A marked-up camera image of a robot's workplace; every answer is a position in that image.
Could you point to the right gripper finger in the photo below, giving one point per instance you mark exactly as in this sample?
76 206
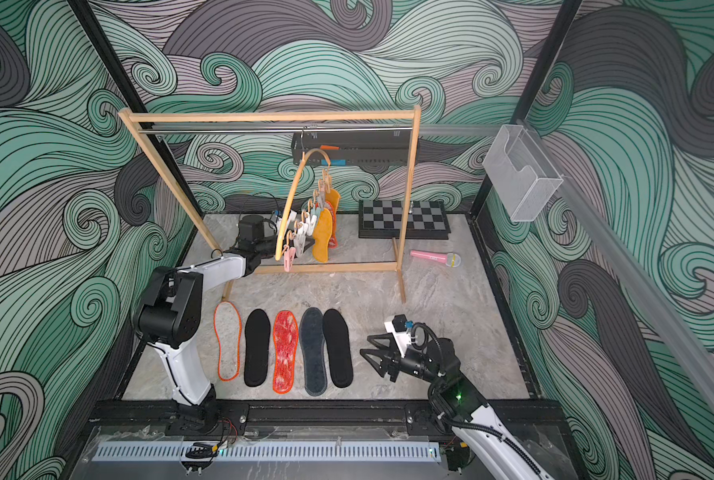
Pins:
383 343
383 361

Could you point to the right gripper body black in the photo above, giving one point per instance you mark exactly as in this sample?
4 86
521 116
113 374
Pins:
417 363

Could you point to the black insole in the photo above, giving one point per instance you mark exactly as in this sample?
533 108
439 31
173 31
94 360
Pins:
257 339
336 332

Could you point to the grey insole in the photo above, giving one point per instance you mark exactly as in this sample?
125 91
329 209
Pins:
312 344

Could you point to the red patterned insole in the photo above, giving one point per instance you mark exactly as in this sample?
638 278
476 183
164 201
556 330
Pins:
333 242
285 336
228 327

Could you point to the orange yellow insole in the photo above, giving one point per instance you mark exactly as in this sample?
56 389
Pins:
322 235
332 199

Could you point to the red patterned insole front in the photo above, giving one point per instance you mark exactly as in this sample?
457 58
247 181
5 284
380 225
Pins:
228 327

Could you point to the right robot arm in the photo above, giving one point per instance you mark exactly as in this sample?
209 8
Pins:
456 404

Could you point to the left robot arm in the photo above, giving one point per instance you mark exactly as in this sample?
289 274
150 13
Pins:
169 312

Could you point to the pink toy microphone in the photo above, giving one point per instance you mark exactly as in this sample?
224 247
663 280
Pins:
450 259

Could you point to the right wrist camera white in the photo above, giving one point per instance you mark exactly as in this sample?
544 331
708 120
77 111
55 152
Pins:
400 328

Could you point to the clear plastic wall bin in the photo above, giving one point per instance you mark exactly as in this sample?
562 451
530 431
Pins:
521 171

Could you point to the black wall tool shelf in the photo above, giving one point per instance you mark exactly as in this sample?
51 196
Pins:
379 146

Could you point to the white slotted cable duct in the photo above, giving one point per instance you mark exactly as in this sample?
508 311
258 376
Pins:
275 451

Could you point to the wooden clothes rack frame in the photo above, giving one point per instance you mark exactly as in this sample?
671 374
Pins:
206 158

